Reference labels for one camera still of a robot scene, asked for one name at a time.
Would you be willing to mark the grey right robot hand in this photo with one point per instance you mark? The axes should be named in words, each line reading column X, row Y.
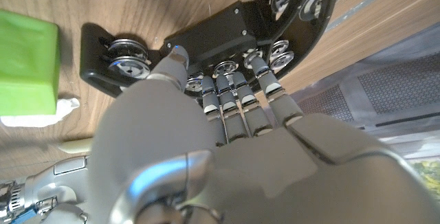
column 65, row 182

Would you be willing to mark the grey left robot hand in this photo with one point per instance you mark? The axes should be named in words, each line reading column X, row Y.
column 275, row 169

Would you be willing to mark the black tambourine with metal jingles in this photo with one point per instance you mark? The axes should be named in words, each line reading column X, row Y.
column 213, row 35

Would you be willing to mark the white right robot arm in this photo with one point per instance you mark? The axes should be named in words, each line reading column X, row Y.
column 17, row 203

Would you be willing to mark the green cube block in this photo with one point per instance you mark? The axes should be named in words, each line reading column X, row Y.
column 27, row 66

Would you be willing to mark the cream small flat piece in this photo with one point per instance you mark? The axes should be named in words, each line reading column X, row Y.
column 75, row 145

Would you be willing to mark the printed window backdrop cloth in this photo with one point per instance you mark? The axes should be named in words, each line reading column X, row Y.
column 378, row 93

